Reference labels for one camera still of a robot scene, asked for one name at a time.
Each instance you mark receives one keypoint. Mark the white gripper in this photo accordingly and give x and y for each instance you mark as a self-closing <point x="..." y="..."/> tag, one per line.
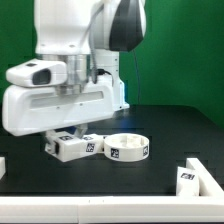
<point x="32" y="110"/>

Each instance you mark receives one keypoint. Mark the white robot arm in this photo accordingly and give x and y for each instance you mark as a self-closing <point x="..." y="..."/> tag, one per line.
<point x="74" y="78"/>

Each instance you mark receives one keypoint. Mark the white block left edge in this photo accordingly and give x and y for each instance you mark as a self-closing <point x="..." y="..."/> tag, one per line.
<point x="2" y="167"/>

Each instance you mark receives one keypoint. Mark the white front rail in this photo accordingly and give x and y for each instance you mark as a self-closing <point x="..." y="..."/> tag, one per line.
<point x="85" y="210"/>

